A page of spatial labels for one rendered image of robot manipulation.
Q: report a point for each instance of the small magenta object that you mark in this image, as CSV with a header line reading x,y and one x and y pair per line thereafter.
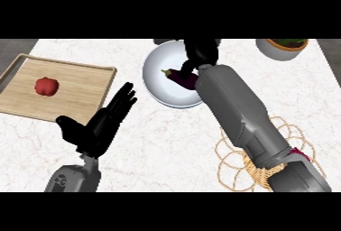
x,y
299,153

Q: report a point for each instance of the wooden tray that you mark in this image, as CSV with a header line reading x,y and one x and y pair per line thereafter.
x,y
57,87

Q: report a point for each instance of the white pot with plant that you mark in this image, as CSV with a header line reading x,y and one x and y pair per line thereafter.
x,y
283,48

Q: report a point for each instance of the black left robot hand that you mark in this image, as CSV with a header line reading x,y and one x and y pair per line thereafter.
x,y
101,126

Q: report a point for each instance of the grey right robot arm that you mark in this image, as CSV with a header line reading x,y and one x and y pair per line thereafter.
x,y
248,120

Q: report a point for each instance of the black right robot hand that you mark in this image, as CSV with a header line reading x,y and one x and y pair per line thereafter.
x,y
200,54

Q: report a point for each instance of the white bowl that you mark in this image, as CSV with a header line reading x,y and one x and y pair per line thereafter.
x,y
165,75

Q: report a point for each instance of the red bell pepper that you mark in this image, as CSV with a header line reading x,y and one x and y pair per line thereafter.
x,y
45,86

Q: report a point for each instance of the purple eggplant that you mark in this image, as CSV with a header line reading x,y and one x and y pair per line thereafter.
x,y
181,78

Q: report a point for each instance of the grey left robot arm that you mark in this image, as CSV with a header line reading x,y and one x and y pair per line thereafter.
x,y
72,177

